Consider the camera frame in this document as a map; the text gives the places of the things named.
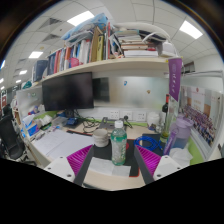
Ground white paper sheets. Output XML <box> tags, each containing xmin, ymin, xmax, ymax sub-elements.
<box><xmin>34</xmin><ymin>130</ymin><xmax>93</xmax><ymax>160</ymax></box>

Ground group photo poster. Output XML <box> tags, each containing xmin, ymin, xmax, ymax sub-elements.
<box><xmin>180</xmin><ymin>86</ymin><xmax>222</xmax><ymax>146</ymax></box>

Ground white tissue paper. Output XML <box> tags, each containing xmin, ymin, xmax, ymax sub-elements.
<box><xmin>89</xmin><ymin>157</ymin><xmax>131</xmax><ymax>177</ymax></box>

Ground stack of books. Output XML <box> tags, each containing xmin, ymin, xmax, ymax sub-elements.
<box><xmin>115</xmin><ymin>29</ymin><xmax>158</xmax><ymax>58</ymax></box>

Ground white wall power sockets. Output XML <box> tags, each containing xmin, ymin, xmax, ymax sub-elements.
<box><xmin>109</xmin><ymin>109</ymin><xmax>147</xmax><ymax>122</ymax></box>

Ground white crumpled tissue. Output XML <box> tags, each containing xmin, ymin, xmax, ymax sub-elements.
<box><xmin>169</xmin><ymin>148</ymin><xmax>193</xmax><ymax>167</ymax></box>

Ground wooden wall shelf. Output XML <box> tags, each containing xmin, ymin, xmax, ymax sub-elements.
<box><xmin>32</xmin><ymin>58</ymin><xmax>169</xmax><ymax>87</ymax></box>

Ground purple hanging banner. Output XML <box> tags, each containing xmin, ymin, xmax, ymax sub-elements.
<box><xmin>168</xmin><ymin>58</ymin><xmax>182</xmax><ymax>101</ymax></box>

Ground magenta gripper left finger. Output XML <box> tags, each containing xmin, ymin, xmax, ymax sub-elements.
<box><xmin>67</xmin><ymin>145</ymin><xmax>94</xmax><ymax>186</ymax></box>

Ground black office chair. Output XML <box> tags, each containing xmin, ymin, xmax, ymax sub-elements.
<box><xmin>0</xmin><ymin>114</ymin><xmax>26</xmax><ymax>162</ymax></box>

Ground row of upright books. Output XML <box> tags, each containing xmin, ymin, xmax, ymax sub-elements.
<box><xmin>46</xmin><ymin>22</ymin><xmax>113</xmax><ymax>76</ymax></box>

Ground green plastic water bottle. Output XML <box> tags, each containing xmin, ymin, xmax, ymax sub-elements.
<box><xmin>110</xmin><ymin>120</ymin><xmax>127</xmax><ymax>165</ymax></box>

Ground grey ceramic cup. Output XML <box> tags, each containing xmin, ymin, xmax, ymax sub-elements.
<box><xmin>93</xmin><ymin>129</ymin><xmax>109</xmax><ymax>147</ymax></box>

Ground black desk mat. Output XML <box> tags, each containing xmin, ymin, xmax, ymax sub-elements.
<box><xmin>89</xmin><ymin>140</ymin><xmax>139</xmax><ymax>177</ymax></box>

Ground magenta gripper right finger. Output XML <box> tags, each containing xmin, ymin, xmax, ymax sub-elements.
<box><xmin>134</xmin><ymin>146</ymin><xmax>161</xmax><ymax>184</ymax></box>

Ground dark wine bottle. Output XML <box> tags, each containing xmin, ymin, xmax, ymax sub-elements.
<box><xmin>162</xmin><ymin>94</ymin><xmax>169</xmax><ymax>122</ymax></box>

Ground blue coiled cable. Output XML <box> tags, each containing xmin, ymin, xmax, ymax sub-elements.
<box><xmin>133</xmin><ymin>135</ymin><xmax>164</xmax><ymax>155</ymax></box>

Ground black computer monitor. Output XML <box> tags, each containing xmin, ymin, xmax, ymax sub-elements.
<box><xmin>42</xmin><ymin>72</ymin><xmax>94</xmax><ymax>111</ymax></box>

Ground purple lidded water jug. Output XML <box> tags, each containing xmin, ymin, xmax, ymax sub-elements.
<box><xmin>163</xmin><ymin>114</ymin><xmax>193</xmax><ymax>155</ymax></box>

